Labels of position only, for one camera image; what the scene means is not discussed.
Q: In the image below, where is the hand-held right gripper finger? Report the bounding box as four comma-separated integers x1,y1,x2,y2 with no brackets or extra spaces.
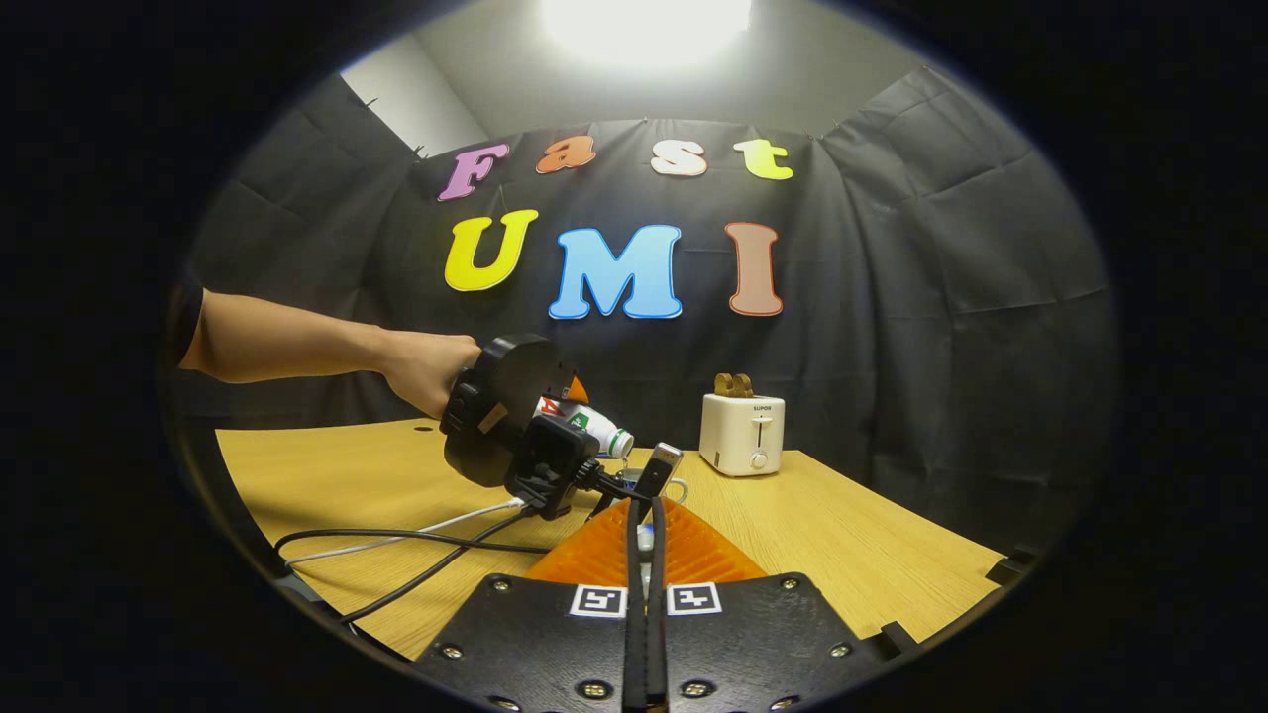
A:
646,495,888,713
411,495,650,713

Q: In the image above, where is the white water bottle green label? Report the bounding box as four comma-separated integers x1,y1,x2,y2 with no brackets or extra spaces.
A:
533,394,636,459

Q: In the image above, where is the white blue-patterned teacup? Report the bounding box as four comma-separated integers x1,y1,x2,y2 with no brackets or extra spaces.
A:
616,465,691,508

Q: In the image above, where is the white toaster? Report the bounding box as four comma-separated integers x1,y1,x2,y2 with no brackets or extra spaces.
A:
698,392,787,478

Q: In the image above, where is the person's black sleeve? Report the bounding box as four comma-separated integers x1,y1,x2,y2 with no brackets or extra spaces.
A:
163,265,206,369

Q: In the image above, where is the black backdrop cloth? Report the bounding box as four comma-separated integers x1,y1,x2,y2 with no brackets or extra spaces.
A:
168,64,1120,556

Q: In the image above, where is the ceiling light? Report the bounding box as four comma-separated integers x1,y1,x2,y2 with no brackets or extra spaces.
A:
540,0,754,65

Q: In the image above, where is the white cable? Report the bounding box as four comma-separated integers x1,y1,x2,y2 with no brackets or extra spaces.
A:
285,498,528,567

